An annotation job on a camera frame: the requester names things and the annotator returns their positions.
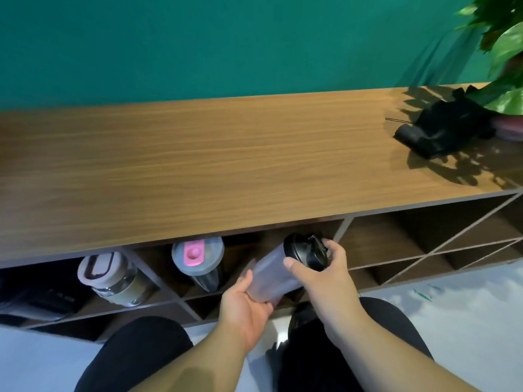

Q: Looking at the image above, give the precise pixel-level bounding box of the person's right hand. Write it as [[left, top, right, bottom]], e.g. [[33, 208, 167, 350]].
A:
[[283, 239, 363, 347]]

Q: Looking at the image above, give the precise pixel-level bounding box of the person's left hand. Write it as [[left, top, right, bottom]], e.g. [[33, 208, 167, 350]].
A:
[[219, 270, 274, 356]]

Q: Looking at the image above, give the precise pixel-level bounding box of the clear shaker bottle black lid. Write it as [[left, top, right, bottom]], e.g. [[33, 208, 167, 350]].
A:
[[245, 233, 329, 303]]

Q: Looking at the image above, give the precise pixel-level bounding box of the person's right forearm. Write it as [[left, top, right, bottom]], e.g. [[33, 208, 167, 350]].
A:
[[323, 300, 481, 392]]

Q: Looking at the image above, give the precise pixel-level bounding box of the person's left forearm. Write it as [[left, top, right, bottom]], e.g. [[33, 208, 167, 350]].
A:
[[133, 321, 250, 392]]

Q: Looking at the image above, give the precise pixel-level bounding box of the grey shaker bottle pink lid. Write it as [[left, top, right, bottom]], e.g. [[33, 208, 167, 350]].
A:
[[171, 237, 225, 293]]

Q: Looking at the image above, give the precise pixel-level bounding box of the person's right leg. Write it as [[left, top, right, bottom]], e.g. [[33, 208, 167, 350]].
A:
[[266, 297, 434, 392]]

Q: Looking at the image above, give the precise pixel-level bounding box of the person's leg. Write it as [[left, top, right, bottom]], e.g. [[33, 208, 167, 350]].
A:
[[266, 297, 434, 392], [75, 316, 194, 392]]

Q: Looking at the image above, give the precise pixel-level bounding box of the wooden cabinet with compartments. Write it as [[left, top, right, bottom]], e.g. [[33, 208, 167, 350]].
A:
[[0, 82, 523, 343]]

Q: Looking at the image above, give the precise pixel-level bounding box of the glass bottle white lid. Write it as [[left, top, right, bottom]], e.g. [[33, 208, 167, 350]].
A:
[[77, 252, 158, 307]]

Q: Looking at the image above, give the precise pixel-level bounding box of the person's left leg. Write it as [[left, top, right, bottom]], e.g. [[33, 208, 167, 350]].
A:
[[75, 316, 194, 392]]

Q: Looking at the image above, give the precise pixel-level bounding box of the black device in compartment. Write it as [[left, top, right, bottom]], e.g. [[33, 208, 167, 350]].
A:
[[0, 267, 88, 323]]

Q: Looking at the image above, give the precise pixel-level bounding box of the black cloth bag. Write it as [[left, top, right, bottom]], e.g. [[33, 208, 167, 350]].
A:
[[393, 86, 501, 160]]

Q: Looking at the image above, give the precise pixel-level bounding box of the pink container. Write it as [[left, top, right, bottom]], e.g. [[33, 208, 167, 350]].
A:
[[490, 115, 523, 142]]

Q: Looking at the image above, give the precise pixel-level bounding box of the green leafy plant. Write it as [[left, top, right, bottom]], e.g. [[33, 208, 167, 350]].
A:
[[454, 0, 523, 116]]

